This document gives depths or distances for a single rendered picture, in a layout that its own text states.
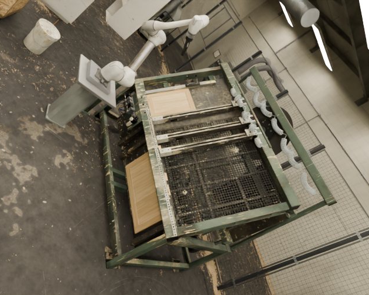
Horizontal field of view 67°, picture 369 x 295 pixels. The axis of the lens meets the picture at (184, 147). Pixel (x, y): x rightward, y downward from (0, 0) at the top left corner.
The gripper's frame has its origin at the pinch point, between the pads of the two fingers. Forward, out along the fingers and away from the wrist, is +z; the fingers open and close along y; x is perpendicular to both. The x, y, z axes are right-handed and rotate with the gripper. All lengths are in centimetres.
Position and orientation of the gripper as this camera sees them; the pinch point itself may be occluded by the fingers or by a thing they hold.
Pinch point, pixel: (183, 52)
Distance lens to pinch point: 309.2
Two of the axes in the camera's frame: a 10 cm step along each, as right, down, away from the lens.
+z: -3.5, 5.4, 7.7
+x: -9.4, -2.2, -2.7
